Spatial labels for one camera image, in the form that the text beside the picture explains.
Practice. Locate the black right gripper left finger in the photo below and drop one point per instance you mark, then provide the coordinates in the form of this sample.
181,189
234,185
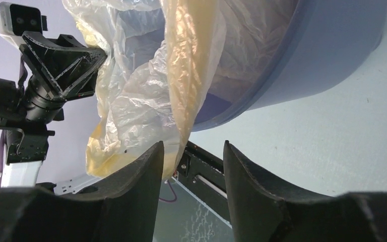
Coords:
120,207

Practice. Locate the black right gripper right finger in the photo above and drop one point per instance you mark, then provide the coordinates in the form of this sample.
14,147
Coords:
265,207

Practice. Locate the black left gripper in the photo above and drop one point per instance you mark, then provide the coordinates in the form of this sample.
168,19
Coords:
62,69

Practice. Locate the translucent cream plastic trash bag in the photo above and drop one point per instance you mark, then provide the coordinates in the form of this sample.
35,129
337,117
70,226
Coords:
164,57

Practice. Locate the blue plastic trash bin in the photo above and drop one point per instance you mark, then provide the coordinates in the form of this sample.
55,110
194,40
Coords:
326,41

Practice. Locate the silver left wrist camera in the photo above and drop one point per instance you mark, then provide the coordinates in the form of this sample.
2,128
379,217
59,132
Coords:
15,19

